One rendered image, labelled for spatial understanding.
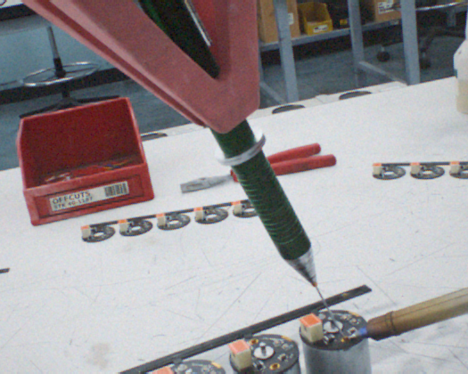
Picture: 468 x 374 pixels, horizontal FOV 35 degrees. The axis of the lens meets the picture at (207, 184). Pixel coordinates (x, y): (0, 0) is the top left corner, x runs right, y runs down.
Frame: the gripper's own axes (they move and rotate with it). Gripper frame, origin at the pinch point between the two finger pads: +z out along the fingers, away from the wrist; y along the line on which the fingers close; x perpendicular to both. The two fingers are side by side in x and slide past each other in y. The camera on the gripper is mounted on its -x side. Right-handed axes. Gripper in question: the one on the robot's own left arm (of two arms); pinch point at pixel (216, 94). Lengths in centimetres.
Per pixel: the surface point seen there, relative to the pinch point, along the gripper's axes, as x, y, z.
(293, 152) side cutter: -15.7, 30.8, 21.8
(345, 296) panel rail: -1.7, 2.4, 11.2
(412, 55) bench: -150, 189, 118
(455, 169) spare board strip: -20.8, 18.5, 24.1
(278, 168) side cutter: -13.1, 29.0, 21.1
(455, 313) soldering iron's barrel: -2.4, -3.2, 9.7
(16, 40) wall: -75, 438, 83
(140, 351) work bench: 5.1, 14.2, 15.3
